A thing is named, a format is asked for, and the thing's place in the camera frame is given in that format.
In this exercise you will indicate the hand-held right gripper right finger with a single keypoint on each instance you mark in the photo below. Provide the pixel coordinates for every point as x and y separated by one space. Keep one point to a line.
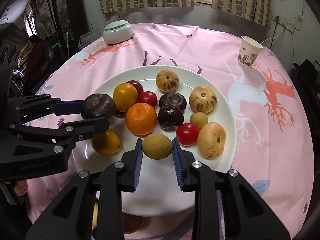
178 165

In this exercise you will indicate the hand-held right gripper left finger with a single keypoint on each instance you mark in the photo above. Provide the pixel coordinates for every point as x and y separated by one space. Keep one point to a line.
137 165

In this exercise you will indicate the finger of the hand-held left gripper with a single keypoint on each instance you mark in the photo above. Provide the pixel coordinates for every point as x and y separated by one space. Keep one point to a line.
100 127
70 106

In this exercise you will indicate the yellow oval kumquat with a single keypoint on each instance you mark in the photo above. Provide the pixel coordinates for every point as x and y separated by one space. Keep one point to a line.
105 142

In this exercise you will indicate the large dark purple water chestnut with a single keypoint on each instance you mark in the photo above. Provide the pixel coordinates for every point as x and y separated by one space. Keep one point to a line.
98 106

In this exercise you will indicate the brown longan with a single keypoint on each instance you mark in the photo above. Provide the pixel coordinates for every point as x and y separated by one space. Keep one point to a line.
198 120
157 146

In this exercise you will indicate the yellow-orange tomato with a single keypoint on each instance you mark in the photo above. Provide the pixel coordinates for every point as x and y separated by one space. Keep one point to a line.
125 96

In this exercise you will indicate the yellow pepino melon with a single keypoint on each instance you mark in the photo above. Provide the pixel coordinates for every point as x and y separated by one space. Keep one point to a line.
211 140
95 212
202 98

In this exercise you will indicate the orange mandarin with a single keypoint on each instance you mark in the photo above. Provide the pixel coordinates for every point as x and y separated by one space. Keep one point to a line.
141 119

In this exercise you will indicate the dark red plum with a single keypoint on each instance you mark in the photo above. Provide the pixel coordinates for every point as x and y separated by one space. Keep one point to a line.
138 85
170 117

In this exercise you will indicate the dark red cherry tomato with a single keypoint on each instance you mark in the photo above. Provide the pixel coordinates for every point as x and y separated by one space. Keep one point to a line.
148 98

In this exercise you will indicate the white oval plate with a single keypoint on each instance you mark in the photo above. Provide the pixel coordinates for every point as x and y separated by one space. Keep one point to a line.
222 112

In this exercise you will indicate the person's left hand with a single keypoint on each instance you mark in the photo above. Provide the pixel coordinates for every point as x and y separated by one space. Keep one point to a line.
20 187

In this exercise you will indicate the small dark purple water chestnut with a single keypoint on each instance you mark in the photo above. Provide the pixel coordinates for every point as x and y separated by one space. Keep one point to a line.
172 101

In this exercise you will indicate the grey box with round holes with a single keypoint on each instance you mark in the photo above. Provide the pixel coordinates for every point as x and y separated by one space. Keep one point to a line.
11 50

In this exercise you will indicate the small striped pepino melon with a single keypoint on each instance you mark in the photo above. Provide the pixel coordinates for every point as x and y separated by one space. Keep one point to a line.
167 80

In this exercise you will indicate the celadon lidded jar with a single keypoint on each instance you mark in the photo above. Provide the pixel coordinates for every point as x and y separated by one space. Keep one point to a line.
117 33

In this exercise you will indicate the standing fan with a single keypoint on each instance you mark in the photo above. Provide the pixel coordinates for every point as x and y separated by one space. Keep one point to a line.
43 22

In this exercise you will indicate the framed picture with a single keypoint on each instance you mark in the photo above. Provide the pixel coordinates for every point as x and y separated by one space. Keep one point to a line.
62 12

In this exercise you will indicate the pink printed tablecloth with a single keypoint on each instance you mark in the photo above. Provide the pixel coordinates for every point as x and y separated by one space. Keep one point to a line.
200 45

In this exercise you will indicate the printed paper cup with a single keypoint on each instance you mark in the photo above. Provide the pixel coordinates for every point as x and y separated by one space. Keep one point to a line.
248 52

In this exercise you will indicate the black hat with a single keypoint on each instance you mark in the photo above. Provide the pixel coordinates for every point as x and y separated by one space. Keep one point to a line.
308 67

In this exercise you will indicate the white wall socket strip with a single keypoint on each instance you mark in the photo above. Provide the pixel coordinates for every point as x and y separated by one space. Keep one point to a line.
286 24

